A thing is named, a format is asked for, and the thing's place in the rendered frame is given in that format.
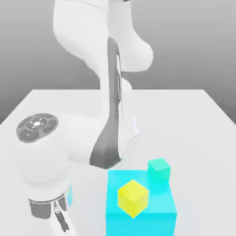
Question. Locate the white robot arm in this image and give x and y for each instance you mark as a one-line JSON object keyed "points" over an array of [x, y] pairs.
{"points": [[79, 55]]}

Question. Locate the small teal cube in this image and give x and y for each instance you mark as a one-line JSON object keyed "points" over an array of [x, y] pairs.
{"points": [[159, 168]]}

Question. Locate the large cyan box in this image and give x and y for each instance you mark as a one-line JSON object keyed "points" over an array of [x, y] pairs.
{"points": [[162, 221]]}

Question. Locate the small yellow cube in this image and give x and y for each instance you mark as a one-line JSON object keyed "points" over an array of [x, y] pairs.
{"points": [[133, 198]]}

